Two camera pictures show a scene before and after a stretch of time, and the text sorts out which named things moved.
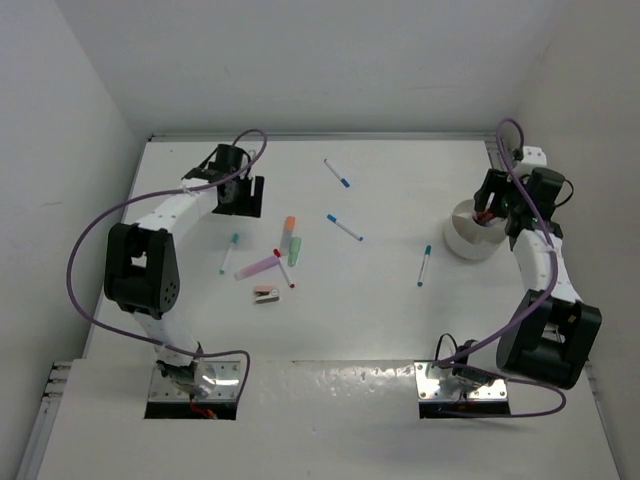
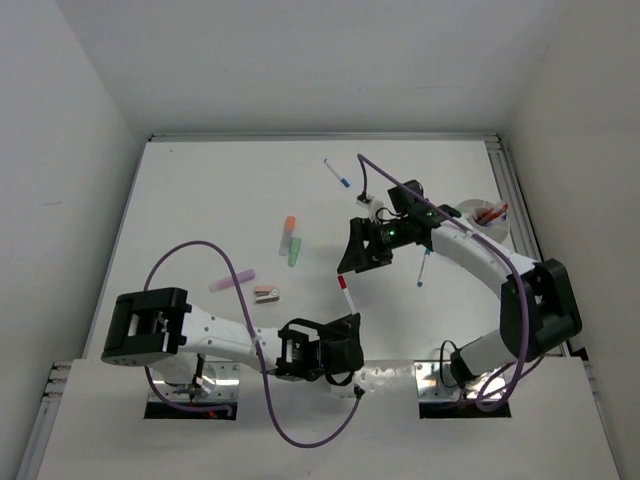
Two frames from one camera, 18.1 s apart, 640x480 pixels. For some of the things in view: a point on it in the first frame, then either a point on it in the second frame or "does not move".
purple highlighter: [257, 268] -> [228, 282]
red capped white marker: [290, 283] -> [343, 284]
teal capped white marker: [424, 264] does not move
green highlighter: [294, 247] does not move
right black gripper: [495, 182] -> [357, 257]
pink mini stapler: [266, 293] does not move
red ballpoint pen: [484, 217] does not move
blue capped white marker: [332, 169] does not move
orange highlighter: [289, 228] does not move
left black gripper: [251, 208] -> [346, 327]
